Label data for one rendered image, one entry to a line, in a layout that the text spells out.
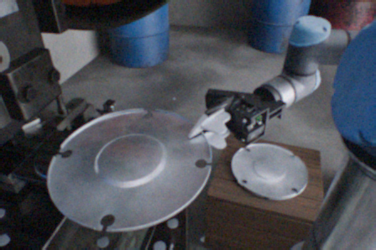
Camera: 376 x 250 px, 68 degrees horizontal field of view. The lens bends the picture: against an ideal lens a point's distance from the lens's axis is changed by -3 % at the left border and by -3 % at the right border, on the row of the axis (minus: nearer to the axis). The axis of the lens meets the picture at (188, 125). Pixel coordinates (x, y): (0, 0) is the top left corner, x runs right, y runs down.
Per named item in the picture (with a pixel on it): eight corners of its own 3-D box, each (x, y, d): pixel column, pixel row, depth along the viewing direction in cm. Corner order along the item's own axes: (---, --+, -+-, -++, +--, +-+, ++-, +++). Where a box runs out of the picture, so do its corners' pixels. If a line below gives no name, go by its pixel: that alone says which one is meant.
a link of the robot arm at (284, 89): (269, 71, 65) (265, 101, 70) (255, 79, 63) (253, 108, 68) (296, 84, 60) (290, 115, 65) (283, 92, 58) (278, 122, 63)
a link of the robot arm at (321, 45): (342, 15, 59) (326, 59, 67) (289, 13, 60) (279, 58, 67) (355, 31, 53) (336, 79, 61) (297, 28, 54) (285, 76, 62)
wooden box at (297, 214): (300, 202, 140) (320, 150, 120) (298, 274, 111) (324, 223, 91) (222, 184, 150) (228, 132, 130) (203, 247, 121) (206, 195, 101)
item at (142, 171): (15, 220, 42) (13, 217, 42) (87, 108, 64) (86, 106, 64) (204, 242, 39) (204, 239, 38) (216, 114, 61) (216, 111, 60)
